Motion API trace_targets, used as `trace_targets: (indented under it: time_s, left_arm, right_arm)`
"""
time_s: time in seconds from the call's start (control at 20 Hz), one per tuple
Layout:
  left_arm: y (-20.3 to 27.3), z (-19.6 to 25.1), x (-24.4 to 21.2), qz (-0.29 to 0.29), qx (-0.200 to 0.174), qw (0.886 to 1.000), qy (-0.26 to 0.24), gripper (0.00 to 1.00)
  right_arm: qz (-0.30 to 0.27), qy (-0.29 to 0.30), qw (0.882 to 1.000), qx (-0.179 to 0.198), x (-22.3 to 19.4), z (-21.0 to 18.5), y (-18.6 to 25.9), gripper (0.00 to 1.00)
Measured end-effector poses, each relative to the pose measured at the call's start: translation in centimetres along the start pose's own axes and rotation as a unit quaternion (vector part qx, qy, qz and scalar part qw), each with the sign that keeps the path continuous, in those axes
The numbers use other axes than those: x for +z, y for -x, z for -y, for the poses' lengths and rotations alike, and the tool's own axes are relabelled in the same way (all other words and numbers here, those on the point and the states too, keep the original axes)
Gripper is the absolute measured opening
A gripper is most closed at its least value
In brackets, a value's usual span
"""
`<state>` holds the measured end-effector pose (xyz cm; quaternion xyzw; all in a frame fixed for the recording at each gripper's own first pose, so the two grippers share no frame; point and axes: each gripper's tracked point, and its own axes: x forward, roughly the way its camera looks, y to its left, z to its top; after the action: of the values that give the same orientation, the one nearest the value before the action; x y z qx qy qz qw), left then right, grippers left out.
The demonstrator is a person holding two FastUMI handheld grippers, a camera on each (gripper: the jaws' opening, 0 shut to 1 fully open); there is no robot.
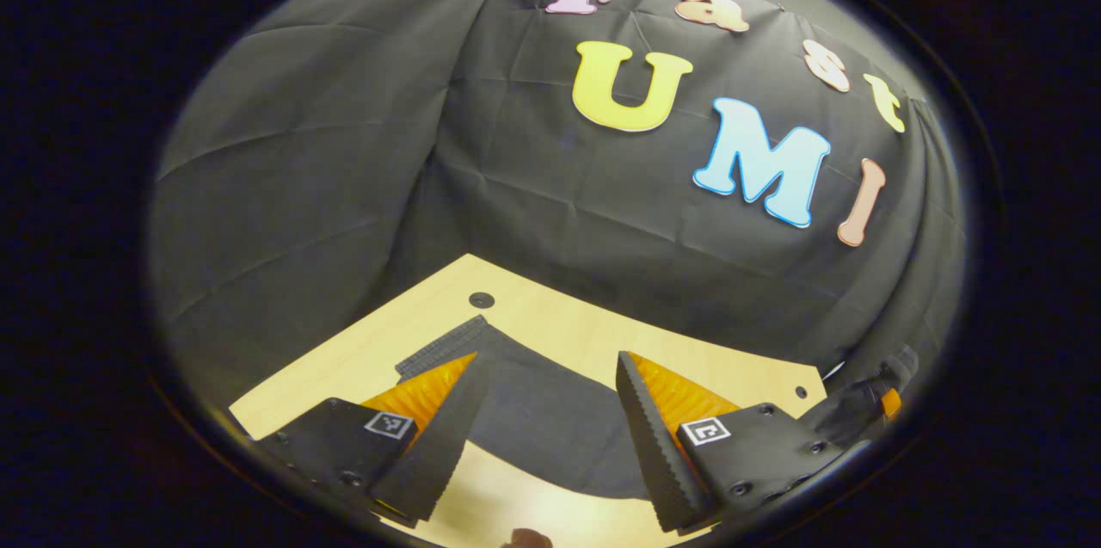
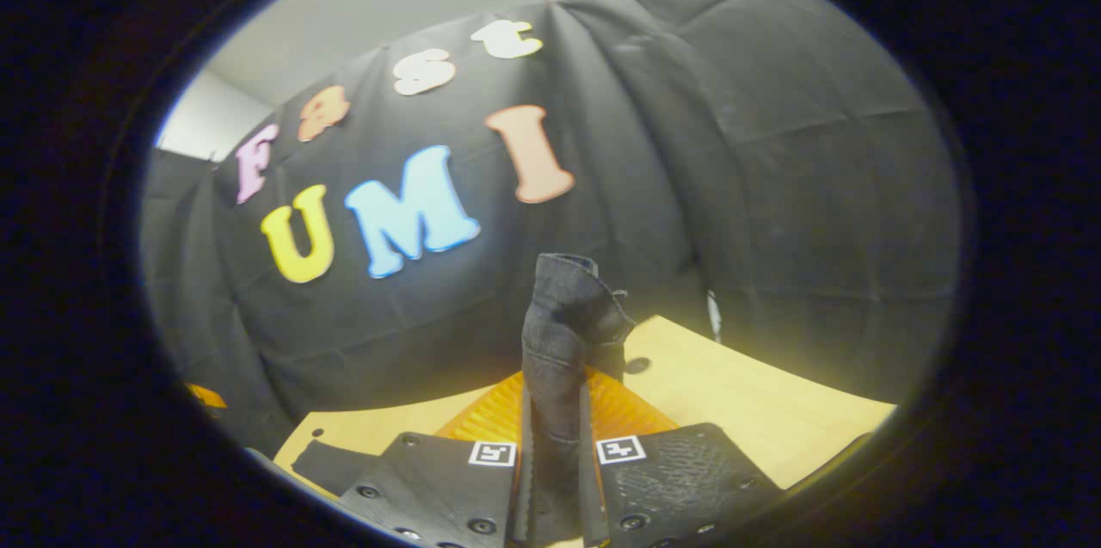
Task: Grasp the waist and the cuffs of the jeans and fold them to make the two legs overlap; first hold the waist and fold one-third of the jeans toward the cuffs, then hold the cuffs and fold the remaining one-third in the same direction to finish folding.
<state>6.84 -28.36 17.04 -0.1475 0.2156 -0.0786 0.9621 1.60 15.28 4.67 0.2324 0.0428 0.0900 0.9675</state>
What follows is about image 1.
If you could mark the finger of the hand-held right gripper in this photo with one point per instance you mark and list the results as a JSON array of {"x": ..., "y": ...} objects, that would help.
[{"x": 856, "y": 410}]

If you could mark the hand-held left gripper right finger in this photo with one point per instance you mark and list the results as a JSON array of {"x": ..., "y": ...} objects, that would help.
[{"x": 658, "y": 453}]

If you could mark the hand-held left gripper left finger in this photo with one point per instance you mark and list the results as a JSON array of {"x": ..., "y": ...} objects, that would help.
[{"x": 439, "y": 445}]

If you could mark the dark grey jeans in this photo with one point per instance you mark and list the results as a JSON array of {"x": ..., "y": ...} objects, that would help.
[{"x": 550, "y": 419}]

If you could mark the black backdrop cloth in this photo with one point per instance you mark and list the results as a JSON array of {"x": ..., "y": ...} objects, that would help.
[{"x": 344, "y": 187}]

